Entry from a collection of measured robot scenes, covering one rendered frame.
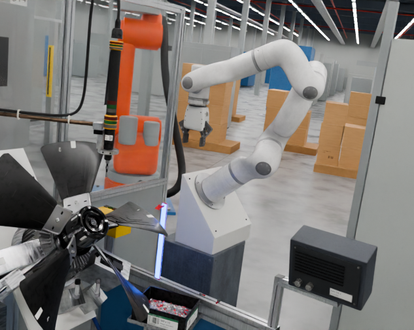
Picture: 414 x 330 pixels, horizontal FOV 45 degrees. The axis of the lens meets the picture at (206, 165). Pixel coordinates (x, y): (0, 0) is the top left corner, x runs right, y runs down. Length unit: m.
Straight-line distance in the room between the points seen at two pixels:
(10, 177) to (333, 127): 7.85
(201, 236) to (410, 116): 1.44
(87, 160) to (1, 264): 0.46
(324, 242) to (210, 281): 0.75
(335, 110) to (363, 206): 5.98
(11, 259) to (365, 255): 1.10
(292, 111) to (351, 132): 7.12
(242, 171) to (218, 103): 7.59
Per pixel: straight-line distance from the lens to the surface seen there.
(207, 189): 2.30
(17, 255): 1.70
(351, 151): 9.16
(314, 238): 1.73
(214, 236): 2.25
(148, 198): 3.13
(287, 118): 2.03
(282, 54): 1.92
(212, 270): 2.28
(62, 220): 1.69
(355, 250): 1.70
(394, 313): 3.35
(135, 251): 3.18
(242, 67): 1.97
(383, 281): 3.29
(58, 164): 1.85
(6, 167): 1.62
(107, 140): 1.70
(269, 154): 2.08
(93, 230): 1.67
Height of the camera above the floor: 1.79
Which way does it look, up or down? 12 degrees down
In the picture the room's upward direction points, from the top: 7 degrees clockwise
